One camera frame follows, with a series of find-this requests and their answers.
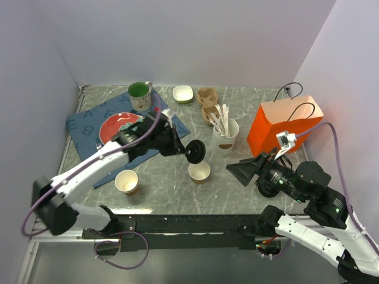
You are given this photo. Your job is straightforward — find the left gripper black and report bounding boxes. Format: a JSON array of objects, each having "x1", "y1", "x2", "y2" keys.
[{"x1": 149, "y1": 124, "x2": 187, "y2": 157}]

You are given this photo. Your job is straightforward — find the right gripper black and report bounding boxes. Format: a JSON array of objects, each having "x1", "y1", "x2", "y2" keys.
[{"x1": 224, "y1": 145, "x2": 304, "y2": 201}]

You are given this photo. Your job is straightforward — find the black coffee cup lid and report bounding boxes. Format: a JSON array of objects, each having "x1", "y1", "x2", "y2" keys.
[{"x1": 185, "y1": 140, "x2": 206, "y2": 164}]

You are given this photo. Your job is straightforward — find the orange paper bag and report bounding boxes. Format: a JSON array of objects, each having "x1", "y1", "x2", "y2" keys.
[{"x1": 246, "y1": 94, "x2": 324, "y2": 157}]

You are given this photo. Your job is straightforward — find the brown paper cup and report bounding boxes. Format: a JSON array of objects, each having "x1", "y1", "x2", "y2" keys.
[
  {"x1": 114, "y1": 170, "x2": 139, "y2": 196},
  {"x1": 188, "y1": 161, "x2": 211, "y2": 185}
]

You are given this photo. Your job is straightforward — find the cardboard cup carrier tray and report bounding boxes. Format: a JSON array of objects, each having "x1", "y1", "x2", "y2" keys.
[{"x1": 196, "y1": 87, "x2": 220, "y2": 126}]

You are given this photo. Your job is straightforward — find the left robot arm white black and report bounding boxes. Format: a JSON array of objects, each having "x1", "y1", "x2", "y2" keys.
[{"x1": 32, "y1": 108, "x2": 185, "y2": 238}]

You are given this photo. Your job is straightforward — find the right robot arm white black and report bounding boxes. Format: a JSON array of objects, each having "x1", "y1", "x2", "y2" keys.
[{"x1": 226, "y1": 153, "x2": 378, "y2": 283}]

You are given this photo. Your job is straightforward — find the small white green bowl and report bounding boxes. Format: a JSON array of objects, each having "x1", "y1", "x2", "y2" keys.
[{"x1": 172, "y1": 85, "x2": 194, "y2": 104}]

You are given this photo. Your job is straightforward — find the green inside ceramic mug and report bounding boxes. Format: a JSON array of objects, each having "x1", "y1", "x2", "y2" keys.
[{"x1": 128, "y1": 81, "x2": 153, "y2": 112}]

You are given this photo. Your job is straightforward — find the red blue floral plate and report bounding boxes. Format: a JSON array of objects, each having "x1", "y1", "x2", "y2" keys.
[{"x1": 99, "y1": 112, "x2": 143, "y2": 144}]

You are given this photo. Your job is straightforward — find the white cup holding stirrers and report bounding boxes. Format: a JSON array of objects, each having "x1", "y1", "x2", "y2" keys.
[{"x1": 211, "y1": 118, "x2": 239, "y2": 156}]

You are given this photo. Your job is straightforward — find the wrapped white stirrers bundle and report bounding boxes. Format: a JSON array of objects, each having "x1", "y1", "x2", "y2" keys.
[{"x1": 210, "y1": 104, "x2": 230, "y2": 137}]

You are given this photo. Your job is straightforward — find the metal fork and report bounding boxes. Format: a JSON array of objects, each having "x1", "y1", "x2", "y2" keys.
[{"x1": 95, "y1": 143, "x2": 103, "y2": 150}]

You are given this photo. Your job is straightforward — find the blue letter placemat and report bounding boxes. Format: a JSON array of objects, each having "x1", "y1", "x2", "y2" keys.
[{"x1": 66, "y1": 92, "x2": 190, "y2": 188}]

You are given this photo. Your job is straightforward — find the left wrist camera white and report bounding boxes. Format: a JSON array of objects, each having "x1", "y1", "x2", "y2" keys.
[{"x1": 161, "y1": 108, "x2": 175, "y2": 128}]

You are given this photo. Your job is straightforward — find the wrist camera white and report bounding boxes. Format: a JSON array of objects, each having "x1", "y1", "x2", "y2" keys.
[
  {"x1": 274, "y1": 131, "x2": 297, "y2": 160},
  {"x1": 161, "y1": 108, "x2": 175, "y2": 128}
]

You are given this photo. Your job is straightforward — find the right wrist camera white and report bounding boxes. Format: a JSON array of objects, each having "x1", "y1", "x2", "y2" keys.
[{"x1": 274, "y1": 131, "x2": 297, "y2": 160}]

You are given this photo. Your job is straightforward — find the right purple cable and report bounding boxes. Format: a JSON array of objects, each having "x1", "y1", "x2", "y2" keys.
[{"x1": 294, "y1": 121, "x2": 379, "y2": 255}]

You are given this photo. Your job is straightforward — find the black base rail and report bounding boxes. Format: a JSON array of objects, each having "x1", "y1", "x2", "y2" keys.
[{"x1": 81, "y1": 214, "x2": 297, "y2": 252}]

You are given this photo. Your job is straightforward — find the aluminium frame rail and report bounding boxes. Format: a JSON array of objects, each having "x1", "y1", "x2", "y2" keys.
[{"x1": 30, "y1": 218, "x2": 83, "y2": 243}]

